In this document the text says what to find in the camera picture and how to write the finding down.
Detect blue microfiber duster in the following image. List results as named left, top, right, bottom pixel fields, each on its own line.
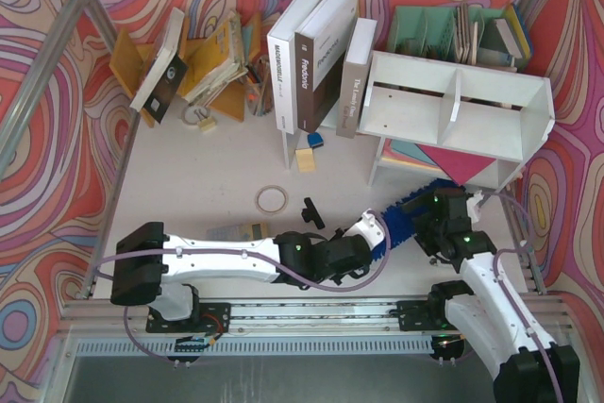
left=381, top=178, right=471, bottom=256

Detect black detached gripper part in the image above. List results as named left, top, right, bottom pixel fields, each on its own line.
left=301, top=197, right=326, bottom=230

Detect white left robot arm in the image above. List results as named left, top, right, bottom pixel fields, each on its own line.
left=110, top=213, right=385, bottom=322

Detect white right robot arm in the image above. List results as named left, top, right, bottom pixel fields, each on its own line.
left=397, top=188, right=580, bottom=402

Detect white wooden bookshelf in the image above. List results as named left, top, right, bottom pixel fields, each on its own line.
left=360, top=51, right=555, bottom=191

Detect teal paper sheets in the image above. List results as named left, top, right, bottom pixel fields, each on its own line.
left=382, top=139, right=439, bottom=169

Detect small wooden block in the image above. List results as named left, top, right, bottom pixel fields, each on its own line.
left=295, top=148, right=316, bottom=173

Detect blue black small eraser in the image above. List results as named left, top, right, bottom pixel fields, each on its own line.
left=307, top=132, right=325, bottom=149

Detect taupe Lonely Ones book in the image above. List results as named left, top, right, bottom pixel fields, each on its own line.
left=336, top=18, right=378, bottom=139

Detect clear pencil cup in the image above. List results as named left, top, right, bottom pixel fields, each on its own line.
left=244, top=55, right=274, bottom=117

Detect teal desk organizer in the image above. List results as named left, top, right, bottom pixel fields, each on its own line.
left=386, top=3, right=530, bottom=72

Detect brown Fredonia book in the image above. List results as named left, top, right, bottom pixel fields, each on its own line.
left=294, top=0, right=358, bottom=133

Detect blue yellow folders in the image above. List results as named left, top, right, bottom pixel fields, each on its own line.
left=494, top=4, right=533, bottom=60

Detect white Mademoiselle book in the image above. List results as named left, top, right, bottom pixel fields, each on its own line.
left=267, top=0, right=321, bottom=134

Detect yellow wooden book rack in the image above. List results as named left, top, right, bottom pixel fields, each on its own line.
left=109, top=8, right=261, bottom=126

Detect yellow worn books stack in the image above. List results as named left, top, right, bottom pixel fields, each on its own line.
left=180, top=10, right=245, bottom=107

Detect white book black cover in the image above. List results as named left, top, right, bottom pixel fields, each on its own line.
left=130, top=8, right=188, bottom=124

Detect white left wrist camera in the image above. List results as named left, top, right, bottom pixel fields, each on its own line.
left=344, top=210, right=387, bottom=257

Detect tape roll ring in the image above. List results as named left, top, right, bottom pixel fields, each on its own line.
left=255, top=184, right=290, bottom=214

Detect ring with gold binder clip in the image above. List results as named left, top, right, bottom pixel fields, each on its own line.
left=181, top=104, right=217, bottom=133

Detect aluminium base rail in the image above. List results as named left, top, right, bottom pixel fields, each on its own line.
left=60, top=297, right=575, bottom=357

